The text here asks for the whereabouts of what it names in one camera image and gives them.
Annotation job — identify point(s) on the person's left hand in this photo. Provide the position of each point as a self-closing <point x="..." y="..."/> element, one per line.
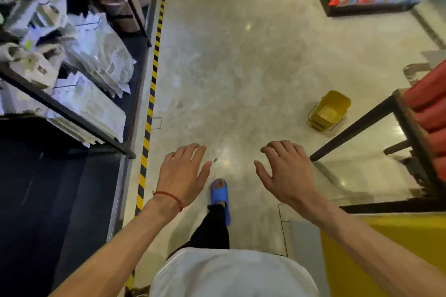
<point x="181" y="178"/>

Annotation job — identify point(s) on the black trousers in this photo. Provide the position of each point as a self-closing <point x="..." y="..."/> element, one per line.
<point x="212" y="234"/>

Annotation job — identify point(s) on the blue slipper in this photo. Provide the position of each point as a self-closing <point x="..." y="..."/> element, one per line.
<point x="219" y="197"/>

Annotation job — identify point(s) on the white shirt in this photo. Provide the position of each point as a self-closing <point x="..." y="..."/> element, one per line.
<point x="230" y="276"/>

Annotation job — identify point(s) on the white woven bag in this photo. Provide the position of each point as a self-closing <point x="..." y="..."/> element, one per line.
<point x="38" y="63"/>

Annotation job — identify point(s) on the red packets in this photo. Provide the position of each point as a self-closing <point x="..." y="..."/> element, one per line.
<point x="428" y="112"/>

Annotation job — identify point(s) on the yellow plastic basket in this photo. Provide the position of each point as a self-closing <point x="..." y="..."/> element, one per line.
<point x="331" y="112"/>

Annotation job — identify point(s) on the person's right forearm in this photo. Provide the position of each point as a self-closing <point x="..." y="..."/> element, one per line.
<point x="376" y="255"/>

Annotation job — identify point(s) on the person's right hand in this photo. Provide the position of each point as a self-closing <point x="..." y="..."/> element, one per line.
<point x="292" y="178"/>

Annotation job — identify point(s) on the person's left forearm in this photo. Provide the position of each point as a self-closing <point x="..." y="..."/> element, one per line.
<point x="111" y="258"/>

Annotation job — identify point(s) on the hanging packaged goods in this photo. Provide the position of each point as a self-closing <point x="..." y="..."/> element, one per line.
<point x="35" y="1"/>

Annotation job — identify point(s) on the black metal shelf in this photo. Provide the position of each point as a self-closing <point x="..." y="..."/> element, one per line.
<point x="69" y="114"/>

